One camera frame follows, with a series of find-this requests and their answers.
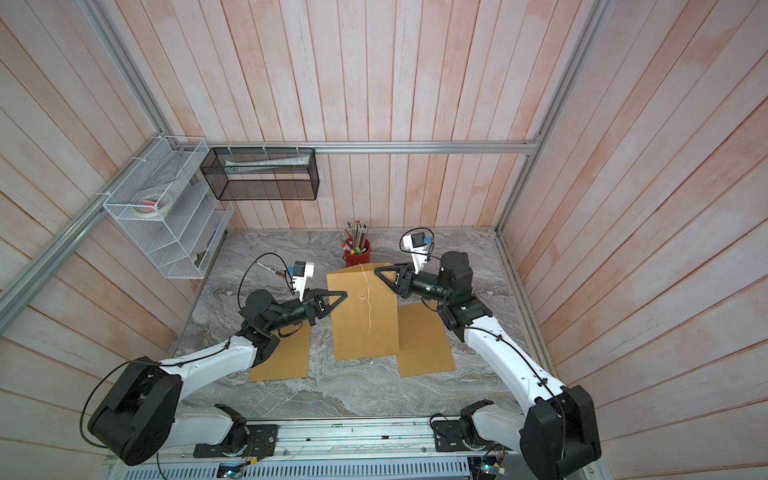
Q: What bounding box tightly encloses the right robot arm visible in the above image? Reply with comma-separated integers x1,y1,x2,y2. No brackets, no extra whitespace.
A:
375,251,602,479

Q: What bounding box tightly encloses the tape roll in rack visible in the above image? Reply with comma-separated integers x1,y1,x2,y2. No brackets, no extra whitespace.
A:
130,191,171,219

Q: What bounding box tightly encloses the masking tape roll on table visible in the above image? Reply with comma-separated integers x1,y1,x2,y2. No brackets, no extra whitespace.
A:
439,251,466,275

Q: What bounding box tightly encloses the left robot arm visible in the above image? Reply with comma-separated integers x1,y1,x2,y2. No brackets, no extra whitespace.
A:
78,289,347,466

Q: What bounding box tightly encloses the marker pen on table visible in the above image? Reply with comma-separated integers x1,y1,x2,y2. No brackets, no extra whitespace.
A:
255,261,286,278

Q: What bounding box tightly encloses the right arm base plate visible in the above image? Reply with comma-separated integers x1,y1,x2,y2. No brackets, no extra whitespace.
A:
428,415,502,452

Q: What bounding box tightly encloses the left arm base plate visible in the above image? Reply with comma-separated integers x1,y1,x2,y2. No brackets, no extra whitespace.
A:
193,424,279,460

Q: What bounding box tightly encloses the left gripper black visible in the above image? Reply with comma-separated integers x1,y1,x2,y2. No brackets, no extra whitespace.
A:
266,288,348,332

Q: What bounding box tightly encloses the brown file bag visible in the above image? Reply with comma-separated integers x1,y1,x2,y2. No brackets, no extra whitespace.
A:
326,264,399,361
397,304,456,378
248,321,311,382

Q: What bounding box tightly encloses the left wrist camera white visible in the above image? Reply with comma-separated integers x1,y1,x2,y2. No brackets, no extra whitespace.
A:
291,261,315,301

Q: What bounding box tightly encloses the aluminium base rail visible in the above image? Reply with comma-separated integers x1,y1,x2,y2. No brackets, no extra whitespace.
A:
101,416,604,466

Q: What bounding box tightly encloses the white wire shelf rack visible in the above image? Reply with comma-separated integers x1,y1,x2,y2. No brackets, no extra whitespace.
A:
104,136,234,280

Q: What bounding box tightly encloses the black mesh basket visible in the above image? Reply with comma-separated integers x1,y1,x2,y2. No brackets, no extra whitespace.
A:
200,146,320,201

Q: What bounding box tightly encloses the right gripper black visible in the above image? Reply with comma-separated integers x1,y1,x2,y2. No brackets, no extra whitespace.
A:
378,264,455,309

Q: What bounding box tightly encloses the red pen holder cup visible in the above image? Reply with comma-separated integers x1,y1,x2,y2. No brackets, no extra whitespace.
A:
342,238,372,268

